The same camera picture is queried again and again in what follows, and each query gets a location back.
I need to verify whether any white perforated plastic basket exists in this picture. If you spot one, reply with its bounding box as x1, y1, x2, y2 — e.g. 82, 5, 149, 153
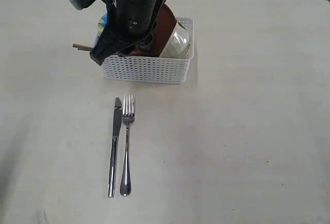
101, 17, 194, 84

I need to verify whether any silver fork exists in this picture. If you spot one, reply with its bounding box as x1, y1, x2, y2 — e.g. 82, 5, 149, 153
120, 95, 135, 196

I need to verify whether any reddish brown wooden spoon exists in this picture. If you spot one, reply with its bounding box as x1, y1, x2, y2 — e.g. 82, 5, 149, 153
129, 50, 145, 56

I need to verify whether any brown round wooden plate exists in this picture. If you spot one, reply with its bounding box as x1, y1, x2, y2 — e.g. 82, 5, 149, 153
142, 4, 177, 57

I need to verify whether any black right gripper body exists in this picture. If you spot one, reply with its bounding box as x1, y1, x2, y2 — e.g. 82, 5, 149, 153
90, 0, 166, 65

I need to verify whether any wooden chopstick lower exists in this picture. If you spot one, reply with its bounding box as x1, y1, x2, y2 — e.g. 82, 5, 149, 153
78, 47, 93, 51

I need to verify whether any clear glass bowl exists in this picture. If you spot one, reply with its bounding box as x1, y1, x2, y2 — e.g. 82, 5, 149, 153
159, 18, 194, 60

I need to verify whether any blue snack packet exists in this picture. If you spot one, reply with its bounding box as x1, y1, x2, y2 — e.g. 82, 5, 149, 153
94, 13, 108, 45

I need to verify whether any silver table knife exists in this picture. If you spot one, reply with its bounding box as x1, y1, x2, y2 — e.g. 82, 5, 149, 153
108, 97, 122, 198

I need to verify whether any wooden chopstick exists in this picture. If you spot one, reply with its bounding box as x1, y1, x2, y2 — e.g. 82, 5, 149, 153
72, 43, 92, 49
78, 47, 93, 51

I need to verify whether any wooden chopstick upper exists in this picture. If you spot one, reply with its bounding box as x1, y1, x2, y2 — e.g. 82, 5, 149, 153
72, 43, 92, 49

